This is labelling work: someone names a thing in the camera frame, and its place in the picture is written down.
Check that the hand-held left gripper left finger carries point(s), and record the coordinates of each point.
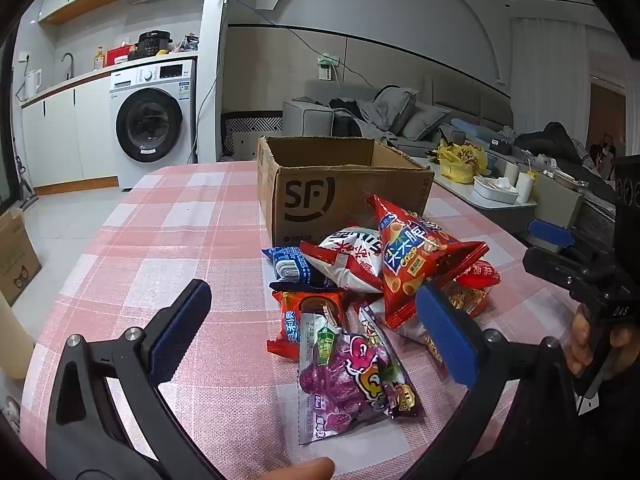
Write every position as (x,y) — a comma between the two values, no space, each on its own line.
(180,330)

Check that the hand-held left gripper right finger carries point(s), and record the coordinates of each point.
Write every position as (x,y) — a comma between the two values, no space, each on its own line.
(445,340)

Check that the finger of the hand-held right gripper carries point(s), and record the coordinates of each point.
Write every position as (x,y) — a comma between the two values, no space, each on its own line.
(547,232)
(555,270)

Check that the clear printed snack packet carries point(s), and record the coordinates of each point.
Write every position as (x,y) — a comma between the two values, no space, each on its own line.
(372,322)

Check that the red cone crisps bag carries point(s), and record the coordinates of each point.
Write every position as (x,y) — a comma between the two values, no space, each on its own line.
(405,260)

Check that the red chocolate pie packet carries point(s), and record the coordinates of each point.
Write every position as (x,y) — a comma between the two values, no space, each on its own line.
(290,320)

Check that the blue cookie packet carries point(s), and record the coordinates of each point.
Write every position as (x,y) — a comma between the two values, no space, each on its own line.
(290,265)

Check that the clear bag purple candies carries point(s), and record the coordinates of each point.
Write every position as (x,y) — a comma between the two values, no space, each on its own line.
(325,395)

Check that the brown cardboard box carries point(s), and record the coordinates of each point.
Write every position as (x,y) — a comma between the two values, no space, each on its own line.
(320,195)

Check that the person's right hand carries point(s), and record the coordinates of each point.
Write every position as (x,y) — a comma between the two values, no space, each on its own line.
(580,345)

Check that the person's left hand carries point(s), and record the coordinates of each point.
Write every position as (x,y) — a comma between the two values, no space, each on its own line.
(300,471)

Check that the grey storage box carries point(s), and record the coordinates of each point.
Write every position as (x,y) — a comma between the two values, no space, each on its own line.
(555,205)

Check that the white rectangular container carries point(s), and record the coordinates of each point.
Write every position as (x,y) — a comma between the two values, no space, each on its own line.
(495,191)

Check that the dark coat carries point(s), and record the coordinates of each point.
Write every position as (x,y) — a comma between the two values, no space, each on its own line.
(560,145)

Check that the pink checked tablecloth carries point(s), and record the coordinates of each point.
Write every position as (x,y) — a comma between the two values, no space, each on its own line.
(200,235)

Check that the white coffee table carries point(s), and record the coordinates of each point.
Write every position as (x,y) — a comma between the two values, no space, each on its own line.
(450,192)

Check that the yellow plastic bag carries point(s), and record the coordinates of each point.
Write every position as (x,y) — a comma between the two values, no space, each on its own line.
(460,165)

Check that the light blue pillow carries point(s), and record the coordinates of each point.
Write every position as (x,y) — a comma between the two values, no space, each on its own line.
(475,132)

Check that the wooden door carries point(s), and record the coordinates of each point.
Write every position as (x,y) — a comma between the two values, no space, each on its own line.
(605,115)

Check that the white curtain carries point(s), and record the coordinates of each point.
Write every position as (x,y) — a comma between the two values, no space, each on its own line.
(550,80)

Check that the grey pillow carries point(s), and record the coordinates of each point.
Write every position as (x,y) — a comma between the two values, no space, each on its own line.
(425,122)
(395,107)

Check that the printed cardboard box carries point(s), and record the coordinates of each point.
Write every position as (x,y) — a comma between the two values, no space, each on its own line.
(17,260)

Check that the grey garment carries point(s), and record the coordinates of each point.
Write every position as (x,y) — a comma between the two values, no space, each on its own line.
(375,122)

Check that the white washing machine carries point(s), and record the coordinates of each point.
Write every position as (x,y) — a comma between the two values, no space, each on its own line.
(150,125)

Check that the herringbone patterned board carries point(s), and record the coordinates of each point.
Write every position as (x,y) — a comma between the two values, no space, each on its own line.
(250,132)

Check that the white base cabinet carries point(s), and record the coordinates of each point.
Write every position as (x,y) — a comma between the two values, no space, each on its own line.
(65,135)

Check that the black garment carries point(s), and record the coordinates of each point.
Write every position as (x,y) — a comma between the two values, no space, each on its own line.
(345,120)

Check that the grey sofa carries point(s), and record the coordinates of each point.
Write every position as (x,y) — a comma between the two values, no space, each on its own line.
(305,117)

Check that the red box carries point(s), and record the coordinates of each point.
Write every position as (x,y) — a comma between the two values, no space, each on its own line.
(118,56)

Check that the yellow soap bottle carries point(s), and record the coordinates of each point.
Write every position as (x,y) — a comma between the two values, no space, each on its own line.
(99,60)

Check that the curved kitchen faucet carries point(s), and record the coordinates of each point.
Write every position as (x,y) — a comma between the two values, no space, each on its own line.
(72,67)

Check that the white electric kettle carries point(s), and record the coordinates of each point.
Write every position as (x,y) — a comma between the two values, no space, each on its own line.
(32,85)

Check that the black pressure cooker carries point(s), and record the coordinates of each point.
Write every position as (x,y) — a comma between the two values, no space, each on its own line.
(155,45)

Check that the black plastic bag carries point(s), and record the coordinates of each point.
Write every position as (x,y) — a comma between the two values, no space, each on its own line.
(187,44)

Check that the wall socket with charger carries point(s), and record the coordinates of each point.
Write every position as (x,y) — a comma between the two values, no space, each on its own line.
(325,71)

